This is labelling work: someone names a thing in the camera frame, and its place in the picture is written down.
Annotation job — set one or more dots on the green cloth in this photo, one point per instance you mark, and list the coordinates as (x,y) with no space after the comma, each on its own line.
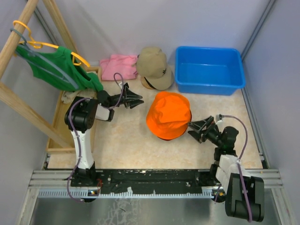
(63,59)

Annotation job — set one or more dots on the beige crumpled cloth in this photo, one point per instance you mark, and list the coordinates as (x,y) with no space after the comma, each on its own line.
(68,96)

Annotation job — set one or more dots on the wooden hat stand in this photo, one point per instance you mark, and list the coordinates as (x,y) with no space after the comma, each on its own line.
(146,84)

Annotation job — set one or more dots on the beige cap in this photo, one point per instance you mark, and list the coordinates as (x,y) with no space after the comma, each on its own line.
(152,64)

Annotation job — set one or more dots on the wooden rack frame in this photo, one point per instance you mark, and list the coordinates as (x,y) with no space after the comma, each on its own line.
(20,86)

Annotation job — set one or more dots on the aluminium frame rail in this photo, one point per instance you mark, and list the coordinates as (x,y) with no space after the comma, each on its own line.
(53,183)

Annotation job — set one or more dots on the pink cloth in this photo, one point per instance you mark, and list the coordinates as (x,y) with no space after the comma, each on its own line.
(117,63)

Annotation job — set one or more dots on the dark red cap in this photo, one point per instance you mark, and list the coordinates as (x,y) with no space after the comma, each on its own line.
(182,133)

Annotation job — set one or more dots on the blue plastic bin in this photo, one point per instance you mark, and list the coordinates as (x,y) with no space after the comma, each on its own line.
(209,71)

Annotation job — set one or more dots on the wooden tray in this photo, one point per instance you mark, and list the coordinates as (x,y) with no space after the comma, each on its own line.
(59,124)

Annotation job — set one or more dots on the yellow hanger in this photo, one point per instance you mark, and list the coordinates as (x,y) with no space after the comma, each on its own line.
(77,60)

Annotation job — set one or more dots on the orange cap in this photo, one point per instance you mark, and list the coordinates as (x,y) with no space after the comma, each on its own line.
(168,115)

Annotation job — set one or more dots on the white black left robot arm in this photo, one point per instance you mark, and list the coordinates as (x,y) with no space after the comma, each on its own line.
(83,112)

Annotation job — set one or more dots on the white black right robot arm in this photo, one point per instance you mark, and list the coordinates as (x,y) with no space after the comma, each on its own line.
(244,193)

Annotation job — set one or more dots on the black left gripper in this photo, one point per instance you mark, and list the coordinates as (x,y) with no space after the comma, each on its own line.
(128,96)

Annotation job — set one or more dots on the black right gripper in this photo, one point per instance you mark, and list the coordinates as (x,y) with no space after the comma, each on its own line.
(211,124)

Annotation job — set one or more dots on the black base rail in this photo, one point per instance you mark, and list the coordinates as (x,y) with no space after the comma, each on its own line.
(143,182)

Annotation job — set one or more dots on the blue-grey hanger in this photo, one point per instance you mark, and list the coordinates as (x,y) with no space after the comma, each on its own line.
(63,75)

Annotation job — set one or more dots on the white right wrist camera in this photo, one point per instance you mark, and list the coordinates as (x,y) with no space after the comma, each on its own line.
(219,119)

